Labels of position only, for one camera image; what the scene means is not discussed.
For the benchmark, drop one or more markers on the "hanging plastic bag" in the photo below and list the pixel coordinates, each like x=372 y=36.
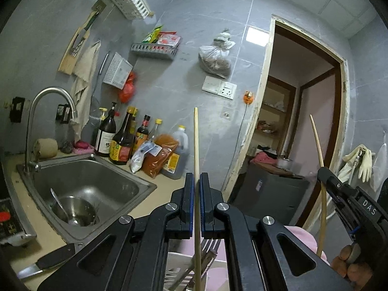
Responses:
x=214 y=58

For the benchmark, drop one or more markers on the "wooden cutting board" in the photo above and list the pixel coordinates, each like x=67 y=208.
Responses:
x=78 y=40

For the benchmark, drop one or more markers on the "dark bottle white label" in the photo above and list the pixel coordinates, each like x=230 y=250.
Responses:
x=106 y=132

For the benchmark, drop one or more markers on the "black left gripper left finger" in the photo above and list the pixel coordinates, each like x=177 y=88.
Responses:
x=131 y=253

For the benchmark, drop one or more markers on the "hanging beige cloth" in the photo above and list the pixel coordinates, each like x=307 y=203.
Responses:
x=84 y=71

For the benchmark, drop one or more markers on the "clear plastic bag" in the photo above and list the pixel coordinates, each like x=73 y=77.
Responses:
x=380 y=166

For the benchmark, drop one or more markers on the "stainless steel sink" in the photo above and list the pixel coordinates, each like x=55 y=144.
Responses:
x=111 y=190

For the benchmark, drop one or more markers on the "orange wall hook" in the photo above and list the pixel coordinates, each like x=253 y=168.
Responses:
x=248 y=97

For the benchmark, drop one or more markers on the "large vinegar jug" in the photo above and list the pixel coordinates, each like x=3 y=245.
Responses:
x=175 y=165

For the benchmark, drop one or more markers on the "grey cabinet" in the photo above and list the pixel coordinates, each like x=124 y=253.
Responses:
x=268 y=191

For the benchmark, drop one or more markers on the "chrome faucet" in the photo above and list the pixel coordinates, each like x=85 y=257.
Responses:
x=30 y=165

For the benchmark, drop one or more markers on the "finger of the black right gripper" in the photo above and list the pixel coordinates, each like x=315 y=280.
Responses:
x=332 y=182

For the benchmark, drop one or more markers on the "white wall utensil holder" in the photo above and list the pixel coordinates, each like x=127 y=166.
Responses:
x=117 y=72

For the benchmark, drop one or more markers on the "white wall socket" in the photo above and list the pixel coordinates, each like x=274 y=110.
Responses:
x=219 y=87

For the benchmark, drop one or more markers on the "black handled kitchen knife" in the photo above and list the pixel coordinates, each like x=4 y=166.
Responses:
x=48 y=261

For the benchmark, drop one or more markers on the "orange spice bag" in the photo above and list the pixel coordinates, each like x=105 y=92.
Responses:
x=154 y=160

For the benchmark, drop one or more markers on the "red plastic bag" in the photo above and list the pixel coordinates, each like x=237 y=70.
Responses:
x=127 y=92

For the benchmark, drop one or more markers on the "grey wall shelf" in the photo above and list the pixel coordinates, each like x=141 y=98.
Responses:
x=154 y=50

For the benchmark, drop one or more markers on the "dark soy sauce bottle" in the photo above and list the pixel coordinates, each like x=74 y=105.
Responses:
x=123 y=141

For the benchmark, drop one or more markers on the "pink floral cloth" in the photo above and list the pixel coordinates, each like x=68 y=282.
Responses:
x=214 y=274

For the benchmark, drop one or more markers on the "bamboo chopstick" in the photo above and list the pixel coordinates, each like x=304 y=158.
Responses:
x=197 y=218
x=323 y=194

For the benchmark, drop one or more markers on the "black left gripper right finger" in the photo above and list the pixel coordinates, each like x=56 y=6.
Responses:
x=261 y=254

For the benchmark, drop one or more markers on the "steel bowl in sink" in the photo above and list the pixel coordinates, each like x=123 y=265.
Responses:
x=76 y=211

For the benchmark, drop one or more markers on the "beige rubber gloves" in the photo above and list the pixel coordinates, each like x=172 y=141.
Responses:
x=361 y=158

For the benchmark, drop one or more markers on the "right hand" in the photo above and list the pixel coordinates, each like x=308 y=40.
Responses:
x=357 y=272

